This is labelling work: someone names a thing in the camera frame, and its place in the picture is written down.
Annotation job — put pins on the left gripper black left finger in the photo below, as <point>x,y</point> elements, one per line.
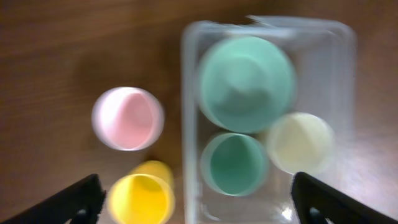
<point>82,202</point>

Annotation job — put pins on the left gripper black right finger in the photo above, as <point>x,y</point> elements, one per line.
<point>317,202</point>

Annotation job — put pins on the white plastic cup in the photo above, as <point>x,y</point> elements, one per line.
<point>301,142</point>

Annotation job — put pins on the yellow plastic cup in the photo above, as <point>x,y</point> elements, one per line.
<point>145,195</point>

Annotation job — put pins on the green plastic cup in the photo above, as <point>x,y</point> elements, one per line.
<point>234,164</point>

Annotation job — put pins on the pink plastic cup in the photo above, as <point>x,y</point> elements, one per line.
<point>127,118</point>

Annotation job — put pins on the green plastic bowl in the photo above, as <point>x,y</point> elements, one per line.
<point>245,84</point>

